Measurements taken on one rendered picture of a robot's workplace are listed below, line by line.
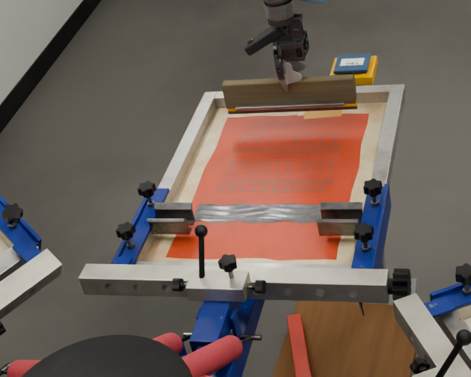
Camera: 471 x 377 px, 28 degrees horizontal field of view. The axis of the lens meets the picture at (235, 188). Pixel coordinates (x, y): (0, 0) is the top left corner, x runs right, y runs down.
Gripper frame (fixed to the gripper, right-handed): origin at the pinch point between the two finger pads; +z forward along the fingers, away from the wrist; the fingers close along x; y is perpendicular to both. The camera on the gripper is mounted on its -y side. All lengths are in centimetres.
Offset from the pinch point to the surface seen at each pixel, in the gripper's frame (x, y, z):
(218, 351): -100, 8, -4
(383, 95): 11.4, 23.4, 11.7
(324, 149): -10.9, 10.4, 14.0
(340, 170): -20.0, 15.9, 14.1
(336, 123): 1.9, 11.4, 14.0
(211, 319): -83, 0, 6
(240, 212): -37.9, -6.3, 13.3
